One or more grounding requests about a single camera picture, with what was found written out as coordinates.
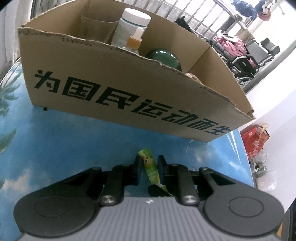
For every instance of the black folding wheelchair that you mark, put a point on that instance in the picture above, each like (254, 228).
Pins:
(245, 68)

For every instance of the white supplement bottle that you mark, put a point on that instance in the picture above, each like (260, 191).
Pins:
(130, 20)

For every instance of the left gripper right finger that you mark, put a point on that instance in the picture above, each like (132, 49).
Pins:
(229, 205)

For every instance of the green lip balm tube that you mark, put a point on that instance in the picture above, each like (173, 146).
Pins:
(151, 168)

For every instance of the pink clothes pile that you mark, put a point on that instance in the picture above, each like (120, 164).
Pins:
(232, 45)

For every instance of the amber dropper bottle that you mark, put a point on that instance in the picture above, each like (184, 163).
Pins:
(133, 43)

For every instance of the brown cardboard box with print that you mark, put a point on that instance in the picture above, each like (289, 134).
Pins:
(66, 72)

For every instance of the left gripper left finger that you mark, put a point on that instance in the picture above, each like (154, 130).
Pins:
(69, 205)

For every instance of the dark green round jar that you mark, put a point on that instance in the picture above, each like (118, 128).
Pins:
(164, 56)

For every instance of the gold ribbed round jar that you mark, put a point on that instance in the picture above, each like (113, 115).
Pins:
(193, 77)

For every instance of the metal balcony railing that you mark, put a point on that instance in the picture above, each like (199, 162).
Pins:
(206, 18)

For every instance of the red plastic bag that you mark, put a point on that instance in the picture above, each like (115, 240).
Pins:
(254, 137)

